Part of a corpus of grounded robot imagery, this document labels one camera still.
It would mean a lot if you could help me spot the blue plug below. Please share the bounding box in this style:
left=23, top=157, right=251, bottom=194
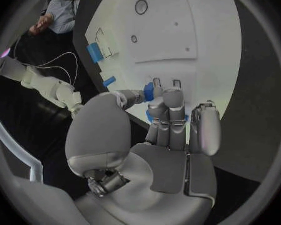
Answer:
left=143, top=82, right=156, bottom=102

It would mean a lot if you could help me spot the white cable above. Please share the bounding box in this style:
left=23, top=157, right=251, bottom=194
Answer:
left=35, top=52, right=80, bottom=87

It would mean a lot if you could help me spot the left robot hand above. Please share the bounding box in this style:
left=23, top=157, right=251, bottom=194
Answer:
left=64, top=86, right=223, bottom=225

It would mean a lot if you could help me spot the person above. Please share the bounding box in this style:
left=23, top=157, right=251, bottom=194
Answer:
left=28, top=0, right=85, bottom=36

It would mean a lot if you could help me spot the blue gear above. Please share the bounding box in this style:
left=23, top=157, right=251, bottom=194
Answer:
left=146, top=110, right=190, bottom=126

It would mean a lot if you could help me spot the large blue cylinder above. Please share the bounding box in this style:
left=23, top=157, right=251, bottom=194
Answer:
left=85, top=42, right=106, bottom=64

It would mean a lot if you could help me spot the glowing light bar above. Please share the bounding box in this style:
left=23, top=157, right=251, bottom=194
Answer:
left=0, top=47, right=13, bottom=59

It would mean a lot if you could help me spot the thin long blue cylinder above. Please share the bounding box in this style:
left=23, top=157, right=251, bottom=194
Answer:
left=102, top=76, right=118, bottom=88

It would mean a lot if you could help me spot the white task board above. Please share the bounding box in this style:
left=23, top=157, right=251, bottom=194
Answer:
left=84, top=0, right=243, bottom=126

